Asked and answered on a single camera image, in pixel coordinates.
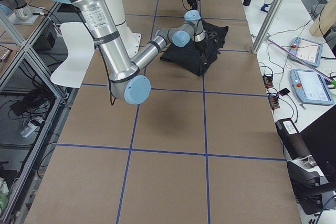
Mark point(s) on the black graphic t-shirt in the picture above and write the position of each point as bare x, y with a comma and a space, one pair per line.
196, 57

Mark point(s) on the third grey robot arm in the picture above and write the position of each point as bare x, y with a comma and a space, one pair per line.
18, 12

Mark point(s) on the far blue teach pendant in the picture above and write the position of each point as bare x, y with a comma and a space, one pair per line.
306, 50

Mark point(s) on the blue teach pendant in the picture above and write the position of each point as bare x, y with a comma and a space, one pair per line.
310, 87
306, 50

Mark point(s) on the near blue teach pendant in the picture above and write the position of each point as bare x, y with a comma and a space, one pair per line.
310, 87

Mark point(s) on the white plastic chair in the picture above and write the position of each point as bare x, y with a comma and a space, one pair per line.
80, 46

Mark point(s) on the black box white label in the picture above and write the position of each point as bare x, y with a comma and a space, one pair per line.
291, 138

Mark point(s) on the black computer monitor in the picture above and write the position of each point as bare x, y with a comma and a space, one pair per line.
319, 137

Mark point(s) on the blue tape line lengthwise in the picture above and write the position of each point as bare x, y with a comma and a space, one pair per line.
204, 129

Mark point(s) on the blue tape line crosswise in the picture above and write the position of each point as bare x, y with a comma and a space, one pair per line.
170, 152

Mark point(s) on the aluminium frame post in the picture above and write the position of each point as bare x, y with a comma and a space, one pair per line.
275, 6

